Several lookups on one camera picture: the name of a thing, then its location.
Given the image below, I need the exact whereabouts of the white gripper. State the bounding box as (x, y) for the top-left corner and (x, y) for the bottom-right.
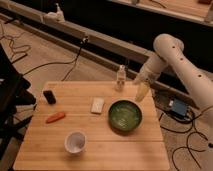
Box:
(133, 62), (162, 102)

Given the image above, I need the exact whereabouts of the black eraser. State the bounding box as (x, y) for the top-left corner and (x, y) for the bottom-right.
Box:
(43, 90), (56, 104)

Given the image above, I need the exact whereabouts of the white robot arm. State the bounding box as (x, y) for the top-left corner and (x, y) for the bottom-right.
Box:
(133, 34), (213, 115)

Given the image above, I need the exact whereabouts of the clear small bottle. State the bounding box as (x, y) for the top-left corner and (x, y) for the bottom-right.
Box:
(116, 65), (126, 91)

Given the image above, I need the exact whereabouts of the green bowl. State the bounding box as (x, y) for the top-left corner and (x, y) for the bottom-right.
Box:
(108, 100), (142, 132)

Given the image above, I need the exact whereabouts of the blue electronic box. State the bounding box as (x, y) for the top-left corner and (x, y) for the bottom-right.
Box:
(169, 99), (188, 118)

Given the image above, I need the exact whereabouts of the white sponge block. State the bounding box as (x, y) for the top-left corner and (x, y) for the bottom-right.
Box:
(91, 98), (104, 114)

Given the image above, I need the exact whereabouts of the white paper cup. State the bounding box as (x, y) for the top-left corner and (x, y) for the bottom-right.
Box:
(64, 131), (86, 155)

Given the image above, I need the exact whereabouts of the orange carrot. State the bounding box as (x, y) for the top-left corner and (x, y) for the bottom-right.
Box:
(46, 112), (66, 124)

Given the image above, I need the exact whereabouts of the black chair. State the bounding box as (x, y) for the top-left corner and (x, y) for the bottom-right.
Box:
(0, 44), (36, 160)

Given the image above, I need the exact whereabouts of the black cables right floor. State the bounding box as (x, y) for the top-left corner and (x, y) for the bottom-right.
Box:
(156, 99), (213, 169)

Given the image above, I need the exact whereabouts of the black cable on floor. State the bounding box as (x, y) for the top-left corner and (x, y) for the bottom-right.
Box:
(22, 37), (90, 81)

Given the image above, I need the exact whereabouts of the white object on rail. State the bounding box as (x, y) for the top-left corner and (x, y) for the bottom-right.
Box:
(44, 4), (65, 22)

